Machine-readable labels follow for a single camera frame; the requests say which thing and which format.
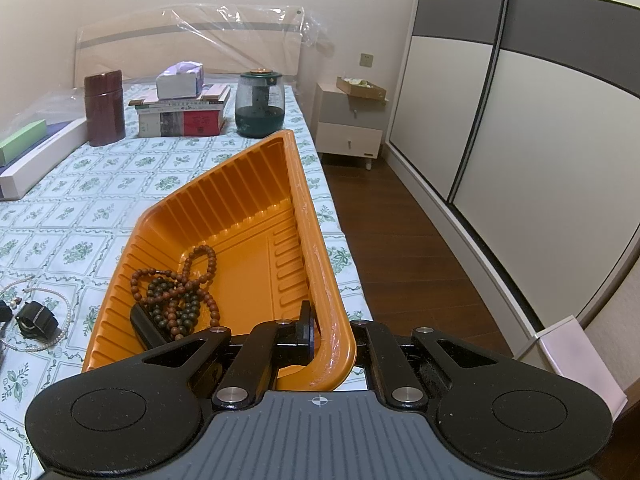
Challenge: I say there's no shallow cardboard tray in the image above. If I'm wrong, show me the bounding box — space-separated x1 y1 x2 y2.
335 75 388 102

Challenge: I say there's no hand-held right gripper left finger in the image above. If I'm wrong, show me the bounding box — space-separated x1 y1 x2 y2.
100 300 321 409

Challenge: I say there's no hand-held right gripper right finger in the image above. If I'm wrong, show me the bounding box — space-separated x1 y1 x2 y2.
350 320 520 409

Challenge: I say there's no black wrist watch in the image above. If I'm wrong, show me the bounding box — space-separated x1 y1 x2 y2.
14 299 64 342

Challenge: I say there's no long white box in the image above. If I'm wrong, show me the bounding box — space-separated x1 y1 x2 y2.
0 118 89 200

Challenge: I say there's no white pearl necklace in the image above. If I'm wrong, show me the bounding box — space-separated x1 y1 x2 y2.
0 275 71 354

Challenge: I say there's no beige bed headboard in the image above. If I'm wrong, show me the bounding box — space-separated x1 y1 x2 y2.
75 19 306 90

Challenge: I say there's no orange plastic tray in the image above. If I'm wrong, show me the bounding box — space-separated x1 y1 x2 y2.
81 129 358 392

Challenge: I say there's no black rectangular object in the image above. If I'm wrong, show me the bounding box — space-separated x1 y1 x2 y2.
130 304 168 352

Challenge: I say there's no green glass humidifier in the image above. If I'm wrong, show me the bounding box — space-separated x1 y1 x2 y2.
235 68 286 139

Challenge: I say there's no clear plastic sheet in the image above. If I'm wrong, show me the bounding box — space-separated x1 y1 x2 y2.
10 2 337 126

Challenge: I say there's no thick red grey book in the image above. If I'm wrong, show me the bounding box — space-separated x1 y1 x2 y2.
137 106 227 139

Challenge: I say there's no light green box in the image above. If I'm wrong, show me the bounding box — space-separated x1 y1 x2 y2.
0 120 49 166

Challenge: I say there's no dark red cylindrical box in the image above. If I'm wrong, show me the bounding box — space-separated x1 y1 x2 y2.
83 71 126 147

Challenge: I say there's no dark blue flat box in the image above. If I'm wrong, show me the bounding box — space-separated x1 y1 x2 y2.
30 121 77 142

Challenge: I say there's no white grey sliding wardrobe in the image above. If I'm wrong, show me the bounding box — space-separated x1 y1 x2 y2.
382 0 640 357

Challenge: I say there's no brown wooden bead bracelet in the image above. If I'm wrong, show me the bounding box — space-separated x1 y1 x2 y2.
131 244 222 330

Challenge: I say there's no white cardboard box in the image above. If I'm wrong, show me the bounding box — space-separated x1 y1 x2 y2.
514 314 629 424

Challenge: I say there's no white tissue box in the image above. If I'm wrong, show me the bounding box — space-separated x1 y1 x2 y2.
155 61 205 100

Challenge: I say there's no dark green bead bracelet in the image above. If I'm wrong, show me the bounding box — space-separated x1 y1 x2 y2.
146 276 203 342

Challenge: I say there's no white nightstand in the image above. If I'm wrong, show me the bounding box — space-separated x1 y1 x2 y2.
312 81 389 170

